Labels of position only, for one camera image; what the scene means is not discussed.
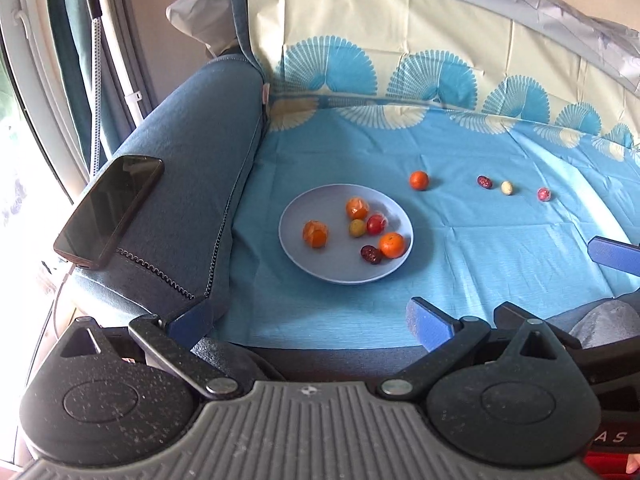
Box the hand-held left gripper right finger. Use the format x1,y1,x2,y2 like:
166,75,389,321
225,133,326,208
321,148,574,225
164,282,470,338
375,297,561,401

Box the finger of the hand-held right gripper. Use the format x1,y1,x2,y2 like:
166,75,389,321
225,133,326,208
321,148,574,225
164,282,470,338
587,235,640,279
493,302,585,352

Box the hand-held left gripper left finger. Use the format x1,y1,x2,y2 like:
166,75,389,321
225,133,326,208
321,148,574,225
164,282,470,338
60,296,241,401

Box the pale blue round plate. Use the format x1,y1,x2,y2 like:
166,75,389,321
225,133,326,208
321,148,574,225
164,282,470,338
278,183,415,286

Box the grey cloth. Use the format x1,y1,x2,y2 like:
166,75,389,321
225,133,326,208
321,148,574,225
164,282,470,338
545,296,640,350

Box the black smartphone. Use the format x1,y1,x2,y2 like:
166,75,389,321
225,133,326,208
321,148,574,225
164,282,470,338
53,155,165,270

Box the blue fan-print cloth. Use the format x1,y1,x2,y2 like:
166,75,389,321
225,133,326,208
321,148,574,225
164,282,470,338
210,0,640,350

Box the dark teal curtain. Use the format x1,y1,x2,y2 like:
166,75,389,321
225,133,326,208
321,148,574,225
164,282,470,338
47,0,133,161

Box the white pole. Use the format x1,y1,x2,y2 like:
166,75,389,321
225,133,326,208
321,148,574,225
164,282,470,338
95,0,148,118

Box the phone charging cable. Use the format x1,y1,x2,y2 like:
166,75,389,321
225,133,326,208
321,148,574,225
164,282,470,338
52,260,78,323

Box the braided grey hose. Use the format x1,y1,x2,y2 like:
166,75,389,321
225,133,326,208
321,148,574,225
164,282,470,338
90,15,105,173

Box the window frame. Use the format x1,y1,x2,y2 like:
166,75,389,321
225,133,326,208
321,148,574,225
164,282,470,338
0,0,91,196

